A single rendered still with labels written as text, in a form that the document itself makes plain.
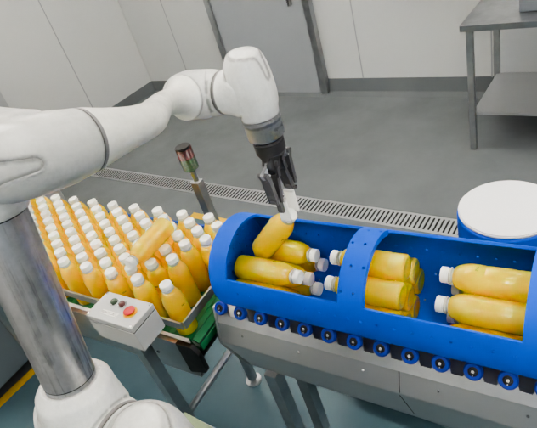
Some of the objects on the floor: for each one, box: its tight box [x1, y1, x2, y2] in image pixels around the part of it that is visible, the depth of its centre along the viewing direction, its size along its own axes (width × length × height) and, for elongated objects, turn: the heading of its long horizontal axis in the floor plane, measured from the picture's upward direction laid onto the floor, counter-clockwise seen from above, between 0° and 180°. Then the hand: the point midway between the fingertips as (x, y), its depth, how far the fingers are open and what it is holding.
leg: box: [263, 370, 305, 428], centre depth 193 cm, size 6×6×63 cm
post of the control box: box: [133, 344, 195, 418], centre depth 183 cm, size 4×4×100 cm
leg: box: [296, 379, 330, 428], centre depth 202 cm, size 6×6×63 cm
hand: (287, 205), depth 130 cm, fingers closed on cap, 4 cm apart
